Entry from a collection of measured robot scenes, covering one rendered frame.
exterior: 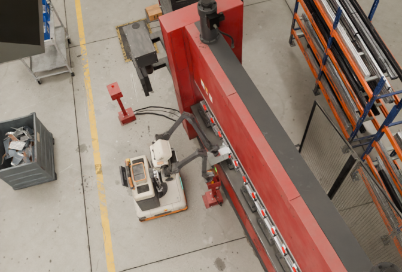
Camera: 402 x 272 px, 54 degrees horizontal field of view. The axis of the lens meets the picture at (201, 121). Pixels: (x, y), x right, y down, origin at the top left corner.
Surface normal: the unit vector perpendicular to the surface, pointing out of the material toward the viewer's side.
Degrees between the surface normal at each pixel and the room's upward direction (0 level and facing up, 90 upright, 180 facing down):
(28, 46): 90
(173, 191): 0
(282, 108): 0
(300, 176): 0
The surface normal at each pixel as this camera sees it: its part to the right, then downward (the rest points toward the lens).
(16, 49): 0.25, 0.83
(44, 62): -0.07, -0.51
